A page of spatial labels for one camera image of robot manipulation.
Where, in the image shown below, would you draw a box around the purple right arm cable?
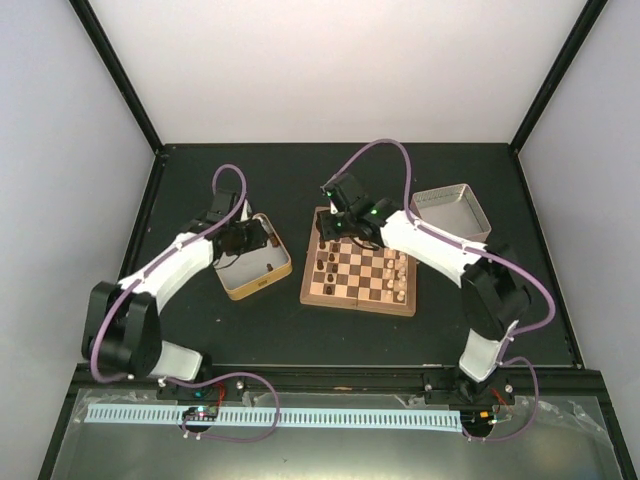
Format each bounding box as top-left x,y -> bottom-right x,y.
329,138 -> 557,444

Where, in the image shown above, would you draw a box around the yellow bear tin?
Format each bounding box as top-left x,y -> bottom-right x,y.
214,213 -> 292,301

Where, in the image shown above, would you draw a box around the right controller board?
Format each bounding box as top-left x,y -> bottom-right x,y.
460,406 -> 514,427

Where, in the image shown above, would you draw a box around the wooden folding chess board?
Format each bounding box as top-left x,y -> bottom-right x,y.
300,226 -> 417,317

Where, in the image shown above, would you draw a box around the black mounting rail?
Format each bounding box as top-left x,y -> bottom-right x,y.
74,362 -> 501,401

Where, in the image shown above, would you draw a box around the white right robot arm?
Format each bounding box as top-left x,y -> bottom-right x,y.
316,173 -> 531,403

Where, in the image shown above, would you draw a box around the dark pieces in tin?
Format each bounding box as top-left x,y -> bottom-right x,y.
266,232 -> 279,272

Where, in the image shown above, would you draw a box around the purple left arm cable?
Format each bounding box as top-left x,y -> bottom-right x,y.
89,164 -> 281,442

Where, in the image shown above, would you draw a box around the pink metal tin tray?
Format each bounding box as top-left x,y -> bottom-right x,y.
410,183 -> 492,243

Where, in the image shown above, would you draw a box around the white slotted cable duct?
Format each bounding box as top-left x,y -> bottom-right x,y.
84,404 -> 462,433

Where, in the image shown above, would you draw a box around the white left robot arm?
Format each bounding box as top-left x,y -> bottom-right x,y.
81,190 -> 268,399

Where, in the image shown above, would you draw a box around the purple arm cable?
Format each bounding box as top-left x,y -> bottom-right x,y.
329,138 -> 557,444
89,164 -> 281,442

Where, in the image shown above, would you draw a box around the black frame post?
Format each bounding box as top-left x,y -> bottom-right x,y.
509,0 -> 608,154
69,0 -> 163,153

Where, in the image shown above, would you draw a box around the black frame post left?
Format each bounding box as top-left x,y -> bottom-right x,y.
69,0 -> 163,153

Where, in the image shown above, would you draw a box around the controller board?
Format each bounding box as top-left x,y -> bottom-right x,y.
182,406 -> 219,422
460,406 -> 514,427

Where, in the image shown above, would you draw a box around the left controller board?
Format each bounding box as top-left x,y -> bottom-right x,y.
182,406 -> 219,422

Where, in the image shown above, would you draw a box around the black frame post right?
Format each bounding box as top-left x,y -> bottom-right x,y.
509,0 -> 608,154

